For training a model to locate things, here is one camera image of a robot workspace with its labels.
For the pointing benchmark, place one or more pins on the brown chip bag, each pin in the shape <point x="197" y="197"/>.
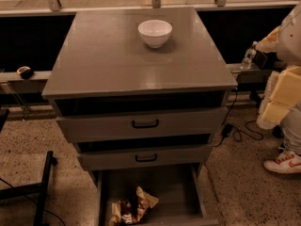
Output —
<point x="125" y="212"/>

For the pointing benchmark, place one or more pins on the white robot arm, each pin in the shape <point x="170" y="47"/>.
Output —
<point x="283" y="90"/>

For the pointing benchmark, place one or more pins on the grey drawer cabinet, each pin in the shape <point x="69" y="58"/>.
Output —
<point x="104" y="67"/>

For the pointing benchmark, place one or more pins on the grey top drawer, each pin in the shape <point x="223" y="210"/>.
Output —
<point x="170" y="123"/>

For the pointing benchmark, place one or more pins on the grey middle drawer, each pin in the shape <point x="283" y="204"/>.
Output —
<point x="144" y="157"/>

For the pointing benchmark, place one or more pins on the grey open bottom drawer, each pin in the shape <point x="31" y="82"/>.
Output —
<point x="176" y="187"/>

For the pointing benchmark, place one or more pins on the white ceramic bowl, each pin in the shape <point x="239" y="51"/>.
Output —
<point x="155" y="33"/>

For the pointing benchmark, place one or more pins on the clear water bottle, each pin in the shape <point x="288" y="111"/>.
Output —
<point x="249" y="55"/>

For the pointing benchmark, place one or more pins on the small black box device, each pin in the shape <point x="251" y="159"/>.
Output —
<point x="261" y="60"/>

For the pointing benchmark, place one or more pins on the black tape measure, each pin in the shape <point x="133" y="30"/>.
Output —
<point x="25" y="72"/>

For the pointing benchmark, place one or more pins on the black metal stand left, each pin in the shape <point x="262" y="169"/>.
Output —
<point x="37" y="188"/>

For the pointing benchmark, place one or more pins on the white and red sneaker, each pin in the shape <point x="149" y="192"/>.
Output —
<point x="287" y="162"/>

